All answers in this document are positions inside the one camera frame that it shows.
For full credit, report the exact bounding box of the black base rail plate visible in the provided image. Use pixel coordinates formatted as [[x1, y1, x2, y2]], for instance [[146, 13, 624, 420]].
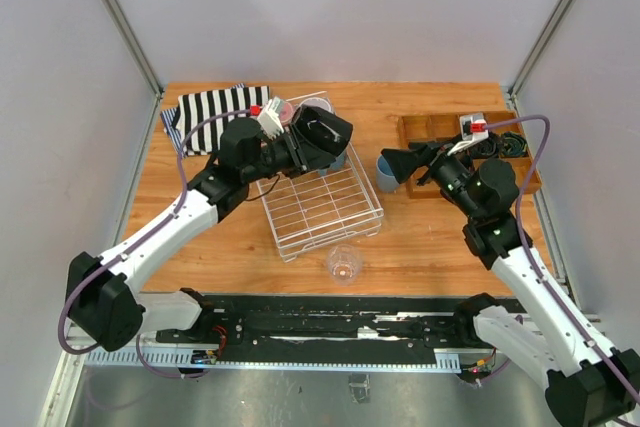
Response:
[[155, 294, 488, 366]]

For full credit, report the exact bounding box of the wooden compartment tray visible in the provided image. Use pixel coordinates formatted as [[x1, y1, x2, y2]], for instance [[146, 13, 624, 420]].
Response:
[[398, 113, 533, 199]]

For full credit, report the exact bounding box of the lilac grey mug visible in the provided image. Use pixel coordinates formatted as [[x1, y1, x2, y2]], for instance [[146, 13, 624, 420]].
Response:
[[299, 97, 335, 113]]

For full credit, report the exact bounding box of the plain blue cup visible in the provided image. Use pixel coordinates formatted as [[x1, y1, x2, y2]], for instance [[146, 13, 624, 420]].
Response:
[[376, 155, 400, 193]]

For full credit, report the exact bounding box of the blue floral mug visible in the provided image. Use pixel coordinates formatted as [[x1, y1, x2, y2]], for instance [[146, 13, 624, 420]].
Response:
[[318, 150, 347, 176]]

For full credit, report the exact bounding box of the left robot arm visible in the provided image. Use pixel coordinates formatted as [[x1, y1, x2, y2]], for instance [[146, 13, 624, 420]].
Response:
[[58, 107, 353, 352]]

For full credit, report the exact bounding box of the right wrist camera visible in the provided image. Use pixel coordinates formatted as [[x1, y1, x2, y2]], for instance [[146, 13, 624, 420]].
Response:
[[447, 113, 489, 156]]

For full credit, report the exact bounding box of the grey slotted cable duct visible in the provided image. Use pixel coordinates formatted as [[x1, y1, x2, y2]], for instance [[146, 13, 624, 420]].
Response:
[[83, 349, 461, 374]]

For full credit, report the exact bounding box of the dark coiled item middle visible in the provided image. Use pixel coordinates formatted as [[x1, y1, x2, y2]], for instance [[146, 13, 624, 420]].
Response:
[[469, 132, 502, 159]]

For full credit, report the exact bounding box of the pink ghost mug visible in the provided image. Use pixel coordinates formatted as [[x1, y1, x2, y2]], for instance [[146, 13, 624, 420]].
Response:
[[277, 100, 296, 126]]

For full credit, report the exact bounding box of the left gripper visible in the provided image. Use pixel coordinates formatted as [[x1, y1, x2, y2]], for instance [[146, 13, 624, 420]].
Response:
[[243, 123, 336, 184]]

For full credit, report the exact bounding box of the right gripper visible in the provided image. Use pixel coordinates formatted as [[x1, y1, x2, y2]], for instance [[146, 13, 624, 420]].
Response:
[[382, 133, 482, 221]]

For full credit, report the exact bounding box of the dark coiled item right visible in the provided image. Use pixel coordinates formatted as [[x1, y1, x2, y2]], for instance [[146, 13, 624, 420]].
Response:
[[500, 131, 528, 158]]

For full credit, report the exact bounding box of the black white-lined mug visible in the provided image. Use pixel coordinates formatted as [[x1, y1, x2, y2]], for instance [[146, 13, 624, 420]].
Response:
[[293, 106, 354, 157]]

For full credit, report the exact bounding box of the white wire dish rack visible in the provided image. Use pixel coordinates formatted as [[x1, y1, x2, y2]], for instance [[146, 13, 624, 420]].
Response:
[[252, 146, 384, 262]]

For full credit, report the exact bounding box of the clear glass cup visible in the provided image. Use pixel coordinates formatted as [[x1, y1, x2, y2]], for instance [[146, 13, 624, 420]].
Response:
[[325, 244, 363, 284]]

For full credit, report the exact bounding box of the black white striped cloth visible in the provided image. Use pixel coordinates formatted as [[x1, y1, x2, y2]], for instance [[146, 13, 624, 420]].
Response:
[[182, 85, 270, 145]]

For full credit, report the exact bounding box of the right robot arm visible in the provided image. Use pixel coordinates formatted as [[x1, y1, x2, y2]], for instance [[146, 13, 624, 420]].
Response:
[[381, 143, 639, 426]]

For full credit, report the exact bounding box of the dark coiled item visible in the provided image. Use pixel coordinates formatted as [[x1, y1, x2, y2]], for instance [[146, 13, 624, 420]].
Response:
[[469, 132, 502, 159], [500, 131, 528, 158]]

